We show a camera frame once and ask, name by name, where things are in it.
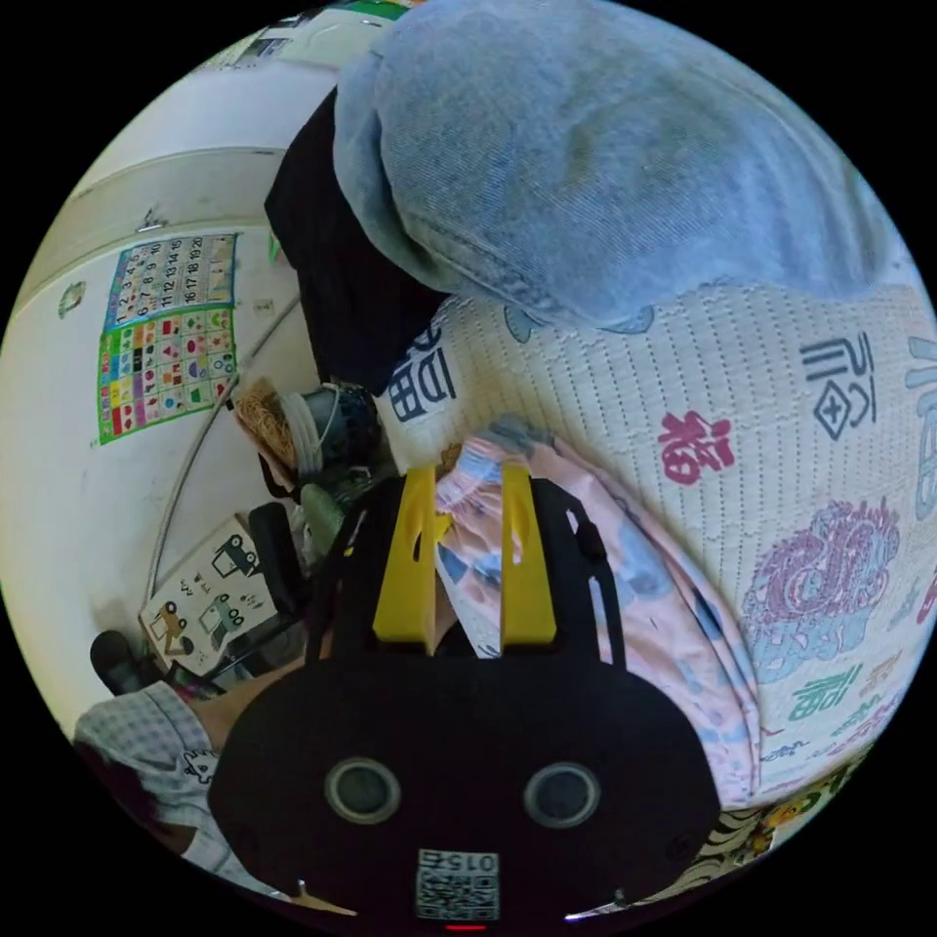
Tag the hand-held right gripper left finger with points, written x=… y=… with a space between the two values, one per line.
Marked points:
x=403 y=586

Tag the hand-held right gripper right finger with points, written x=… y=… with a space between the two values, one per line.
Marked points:
x=528 y=586

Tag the pink heart long pants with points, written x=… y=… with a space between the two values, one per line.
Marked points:
x=644 y=622

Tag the carton with vehicle drawings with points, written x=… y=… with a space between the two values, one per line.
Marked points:
x=208 y=607

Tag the bed with printed woven mat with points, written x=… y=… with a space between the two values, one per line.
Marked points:
x=732 y=381

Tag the person's body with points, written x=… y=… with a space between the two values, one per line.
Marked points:
x=157 y=739

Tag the pile of clothes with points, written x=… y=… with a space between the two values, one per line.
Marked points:
x=586 y=161

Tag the colourful wall poster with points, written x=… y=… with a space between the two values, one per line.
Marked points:
x=172 y=329

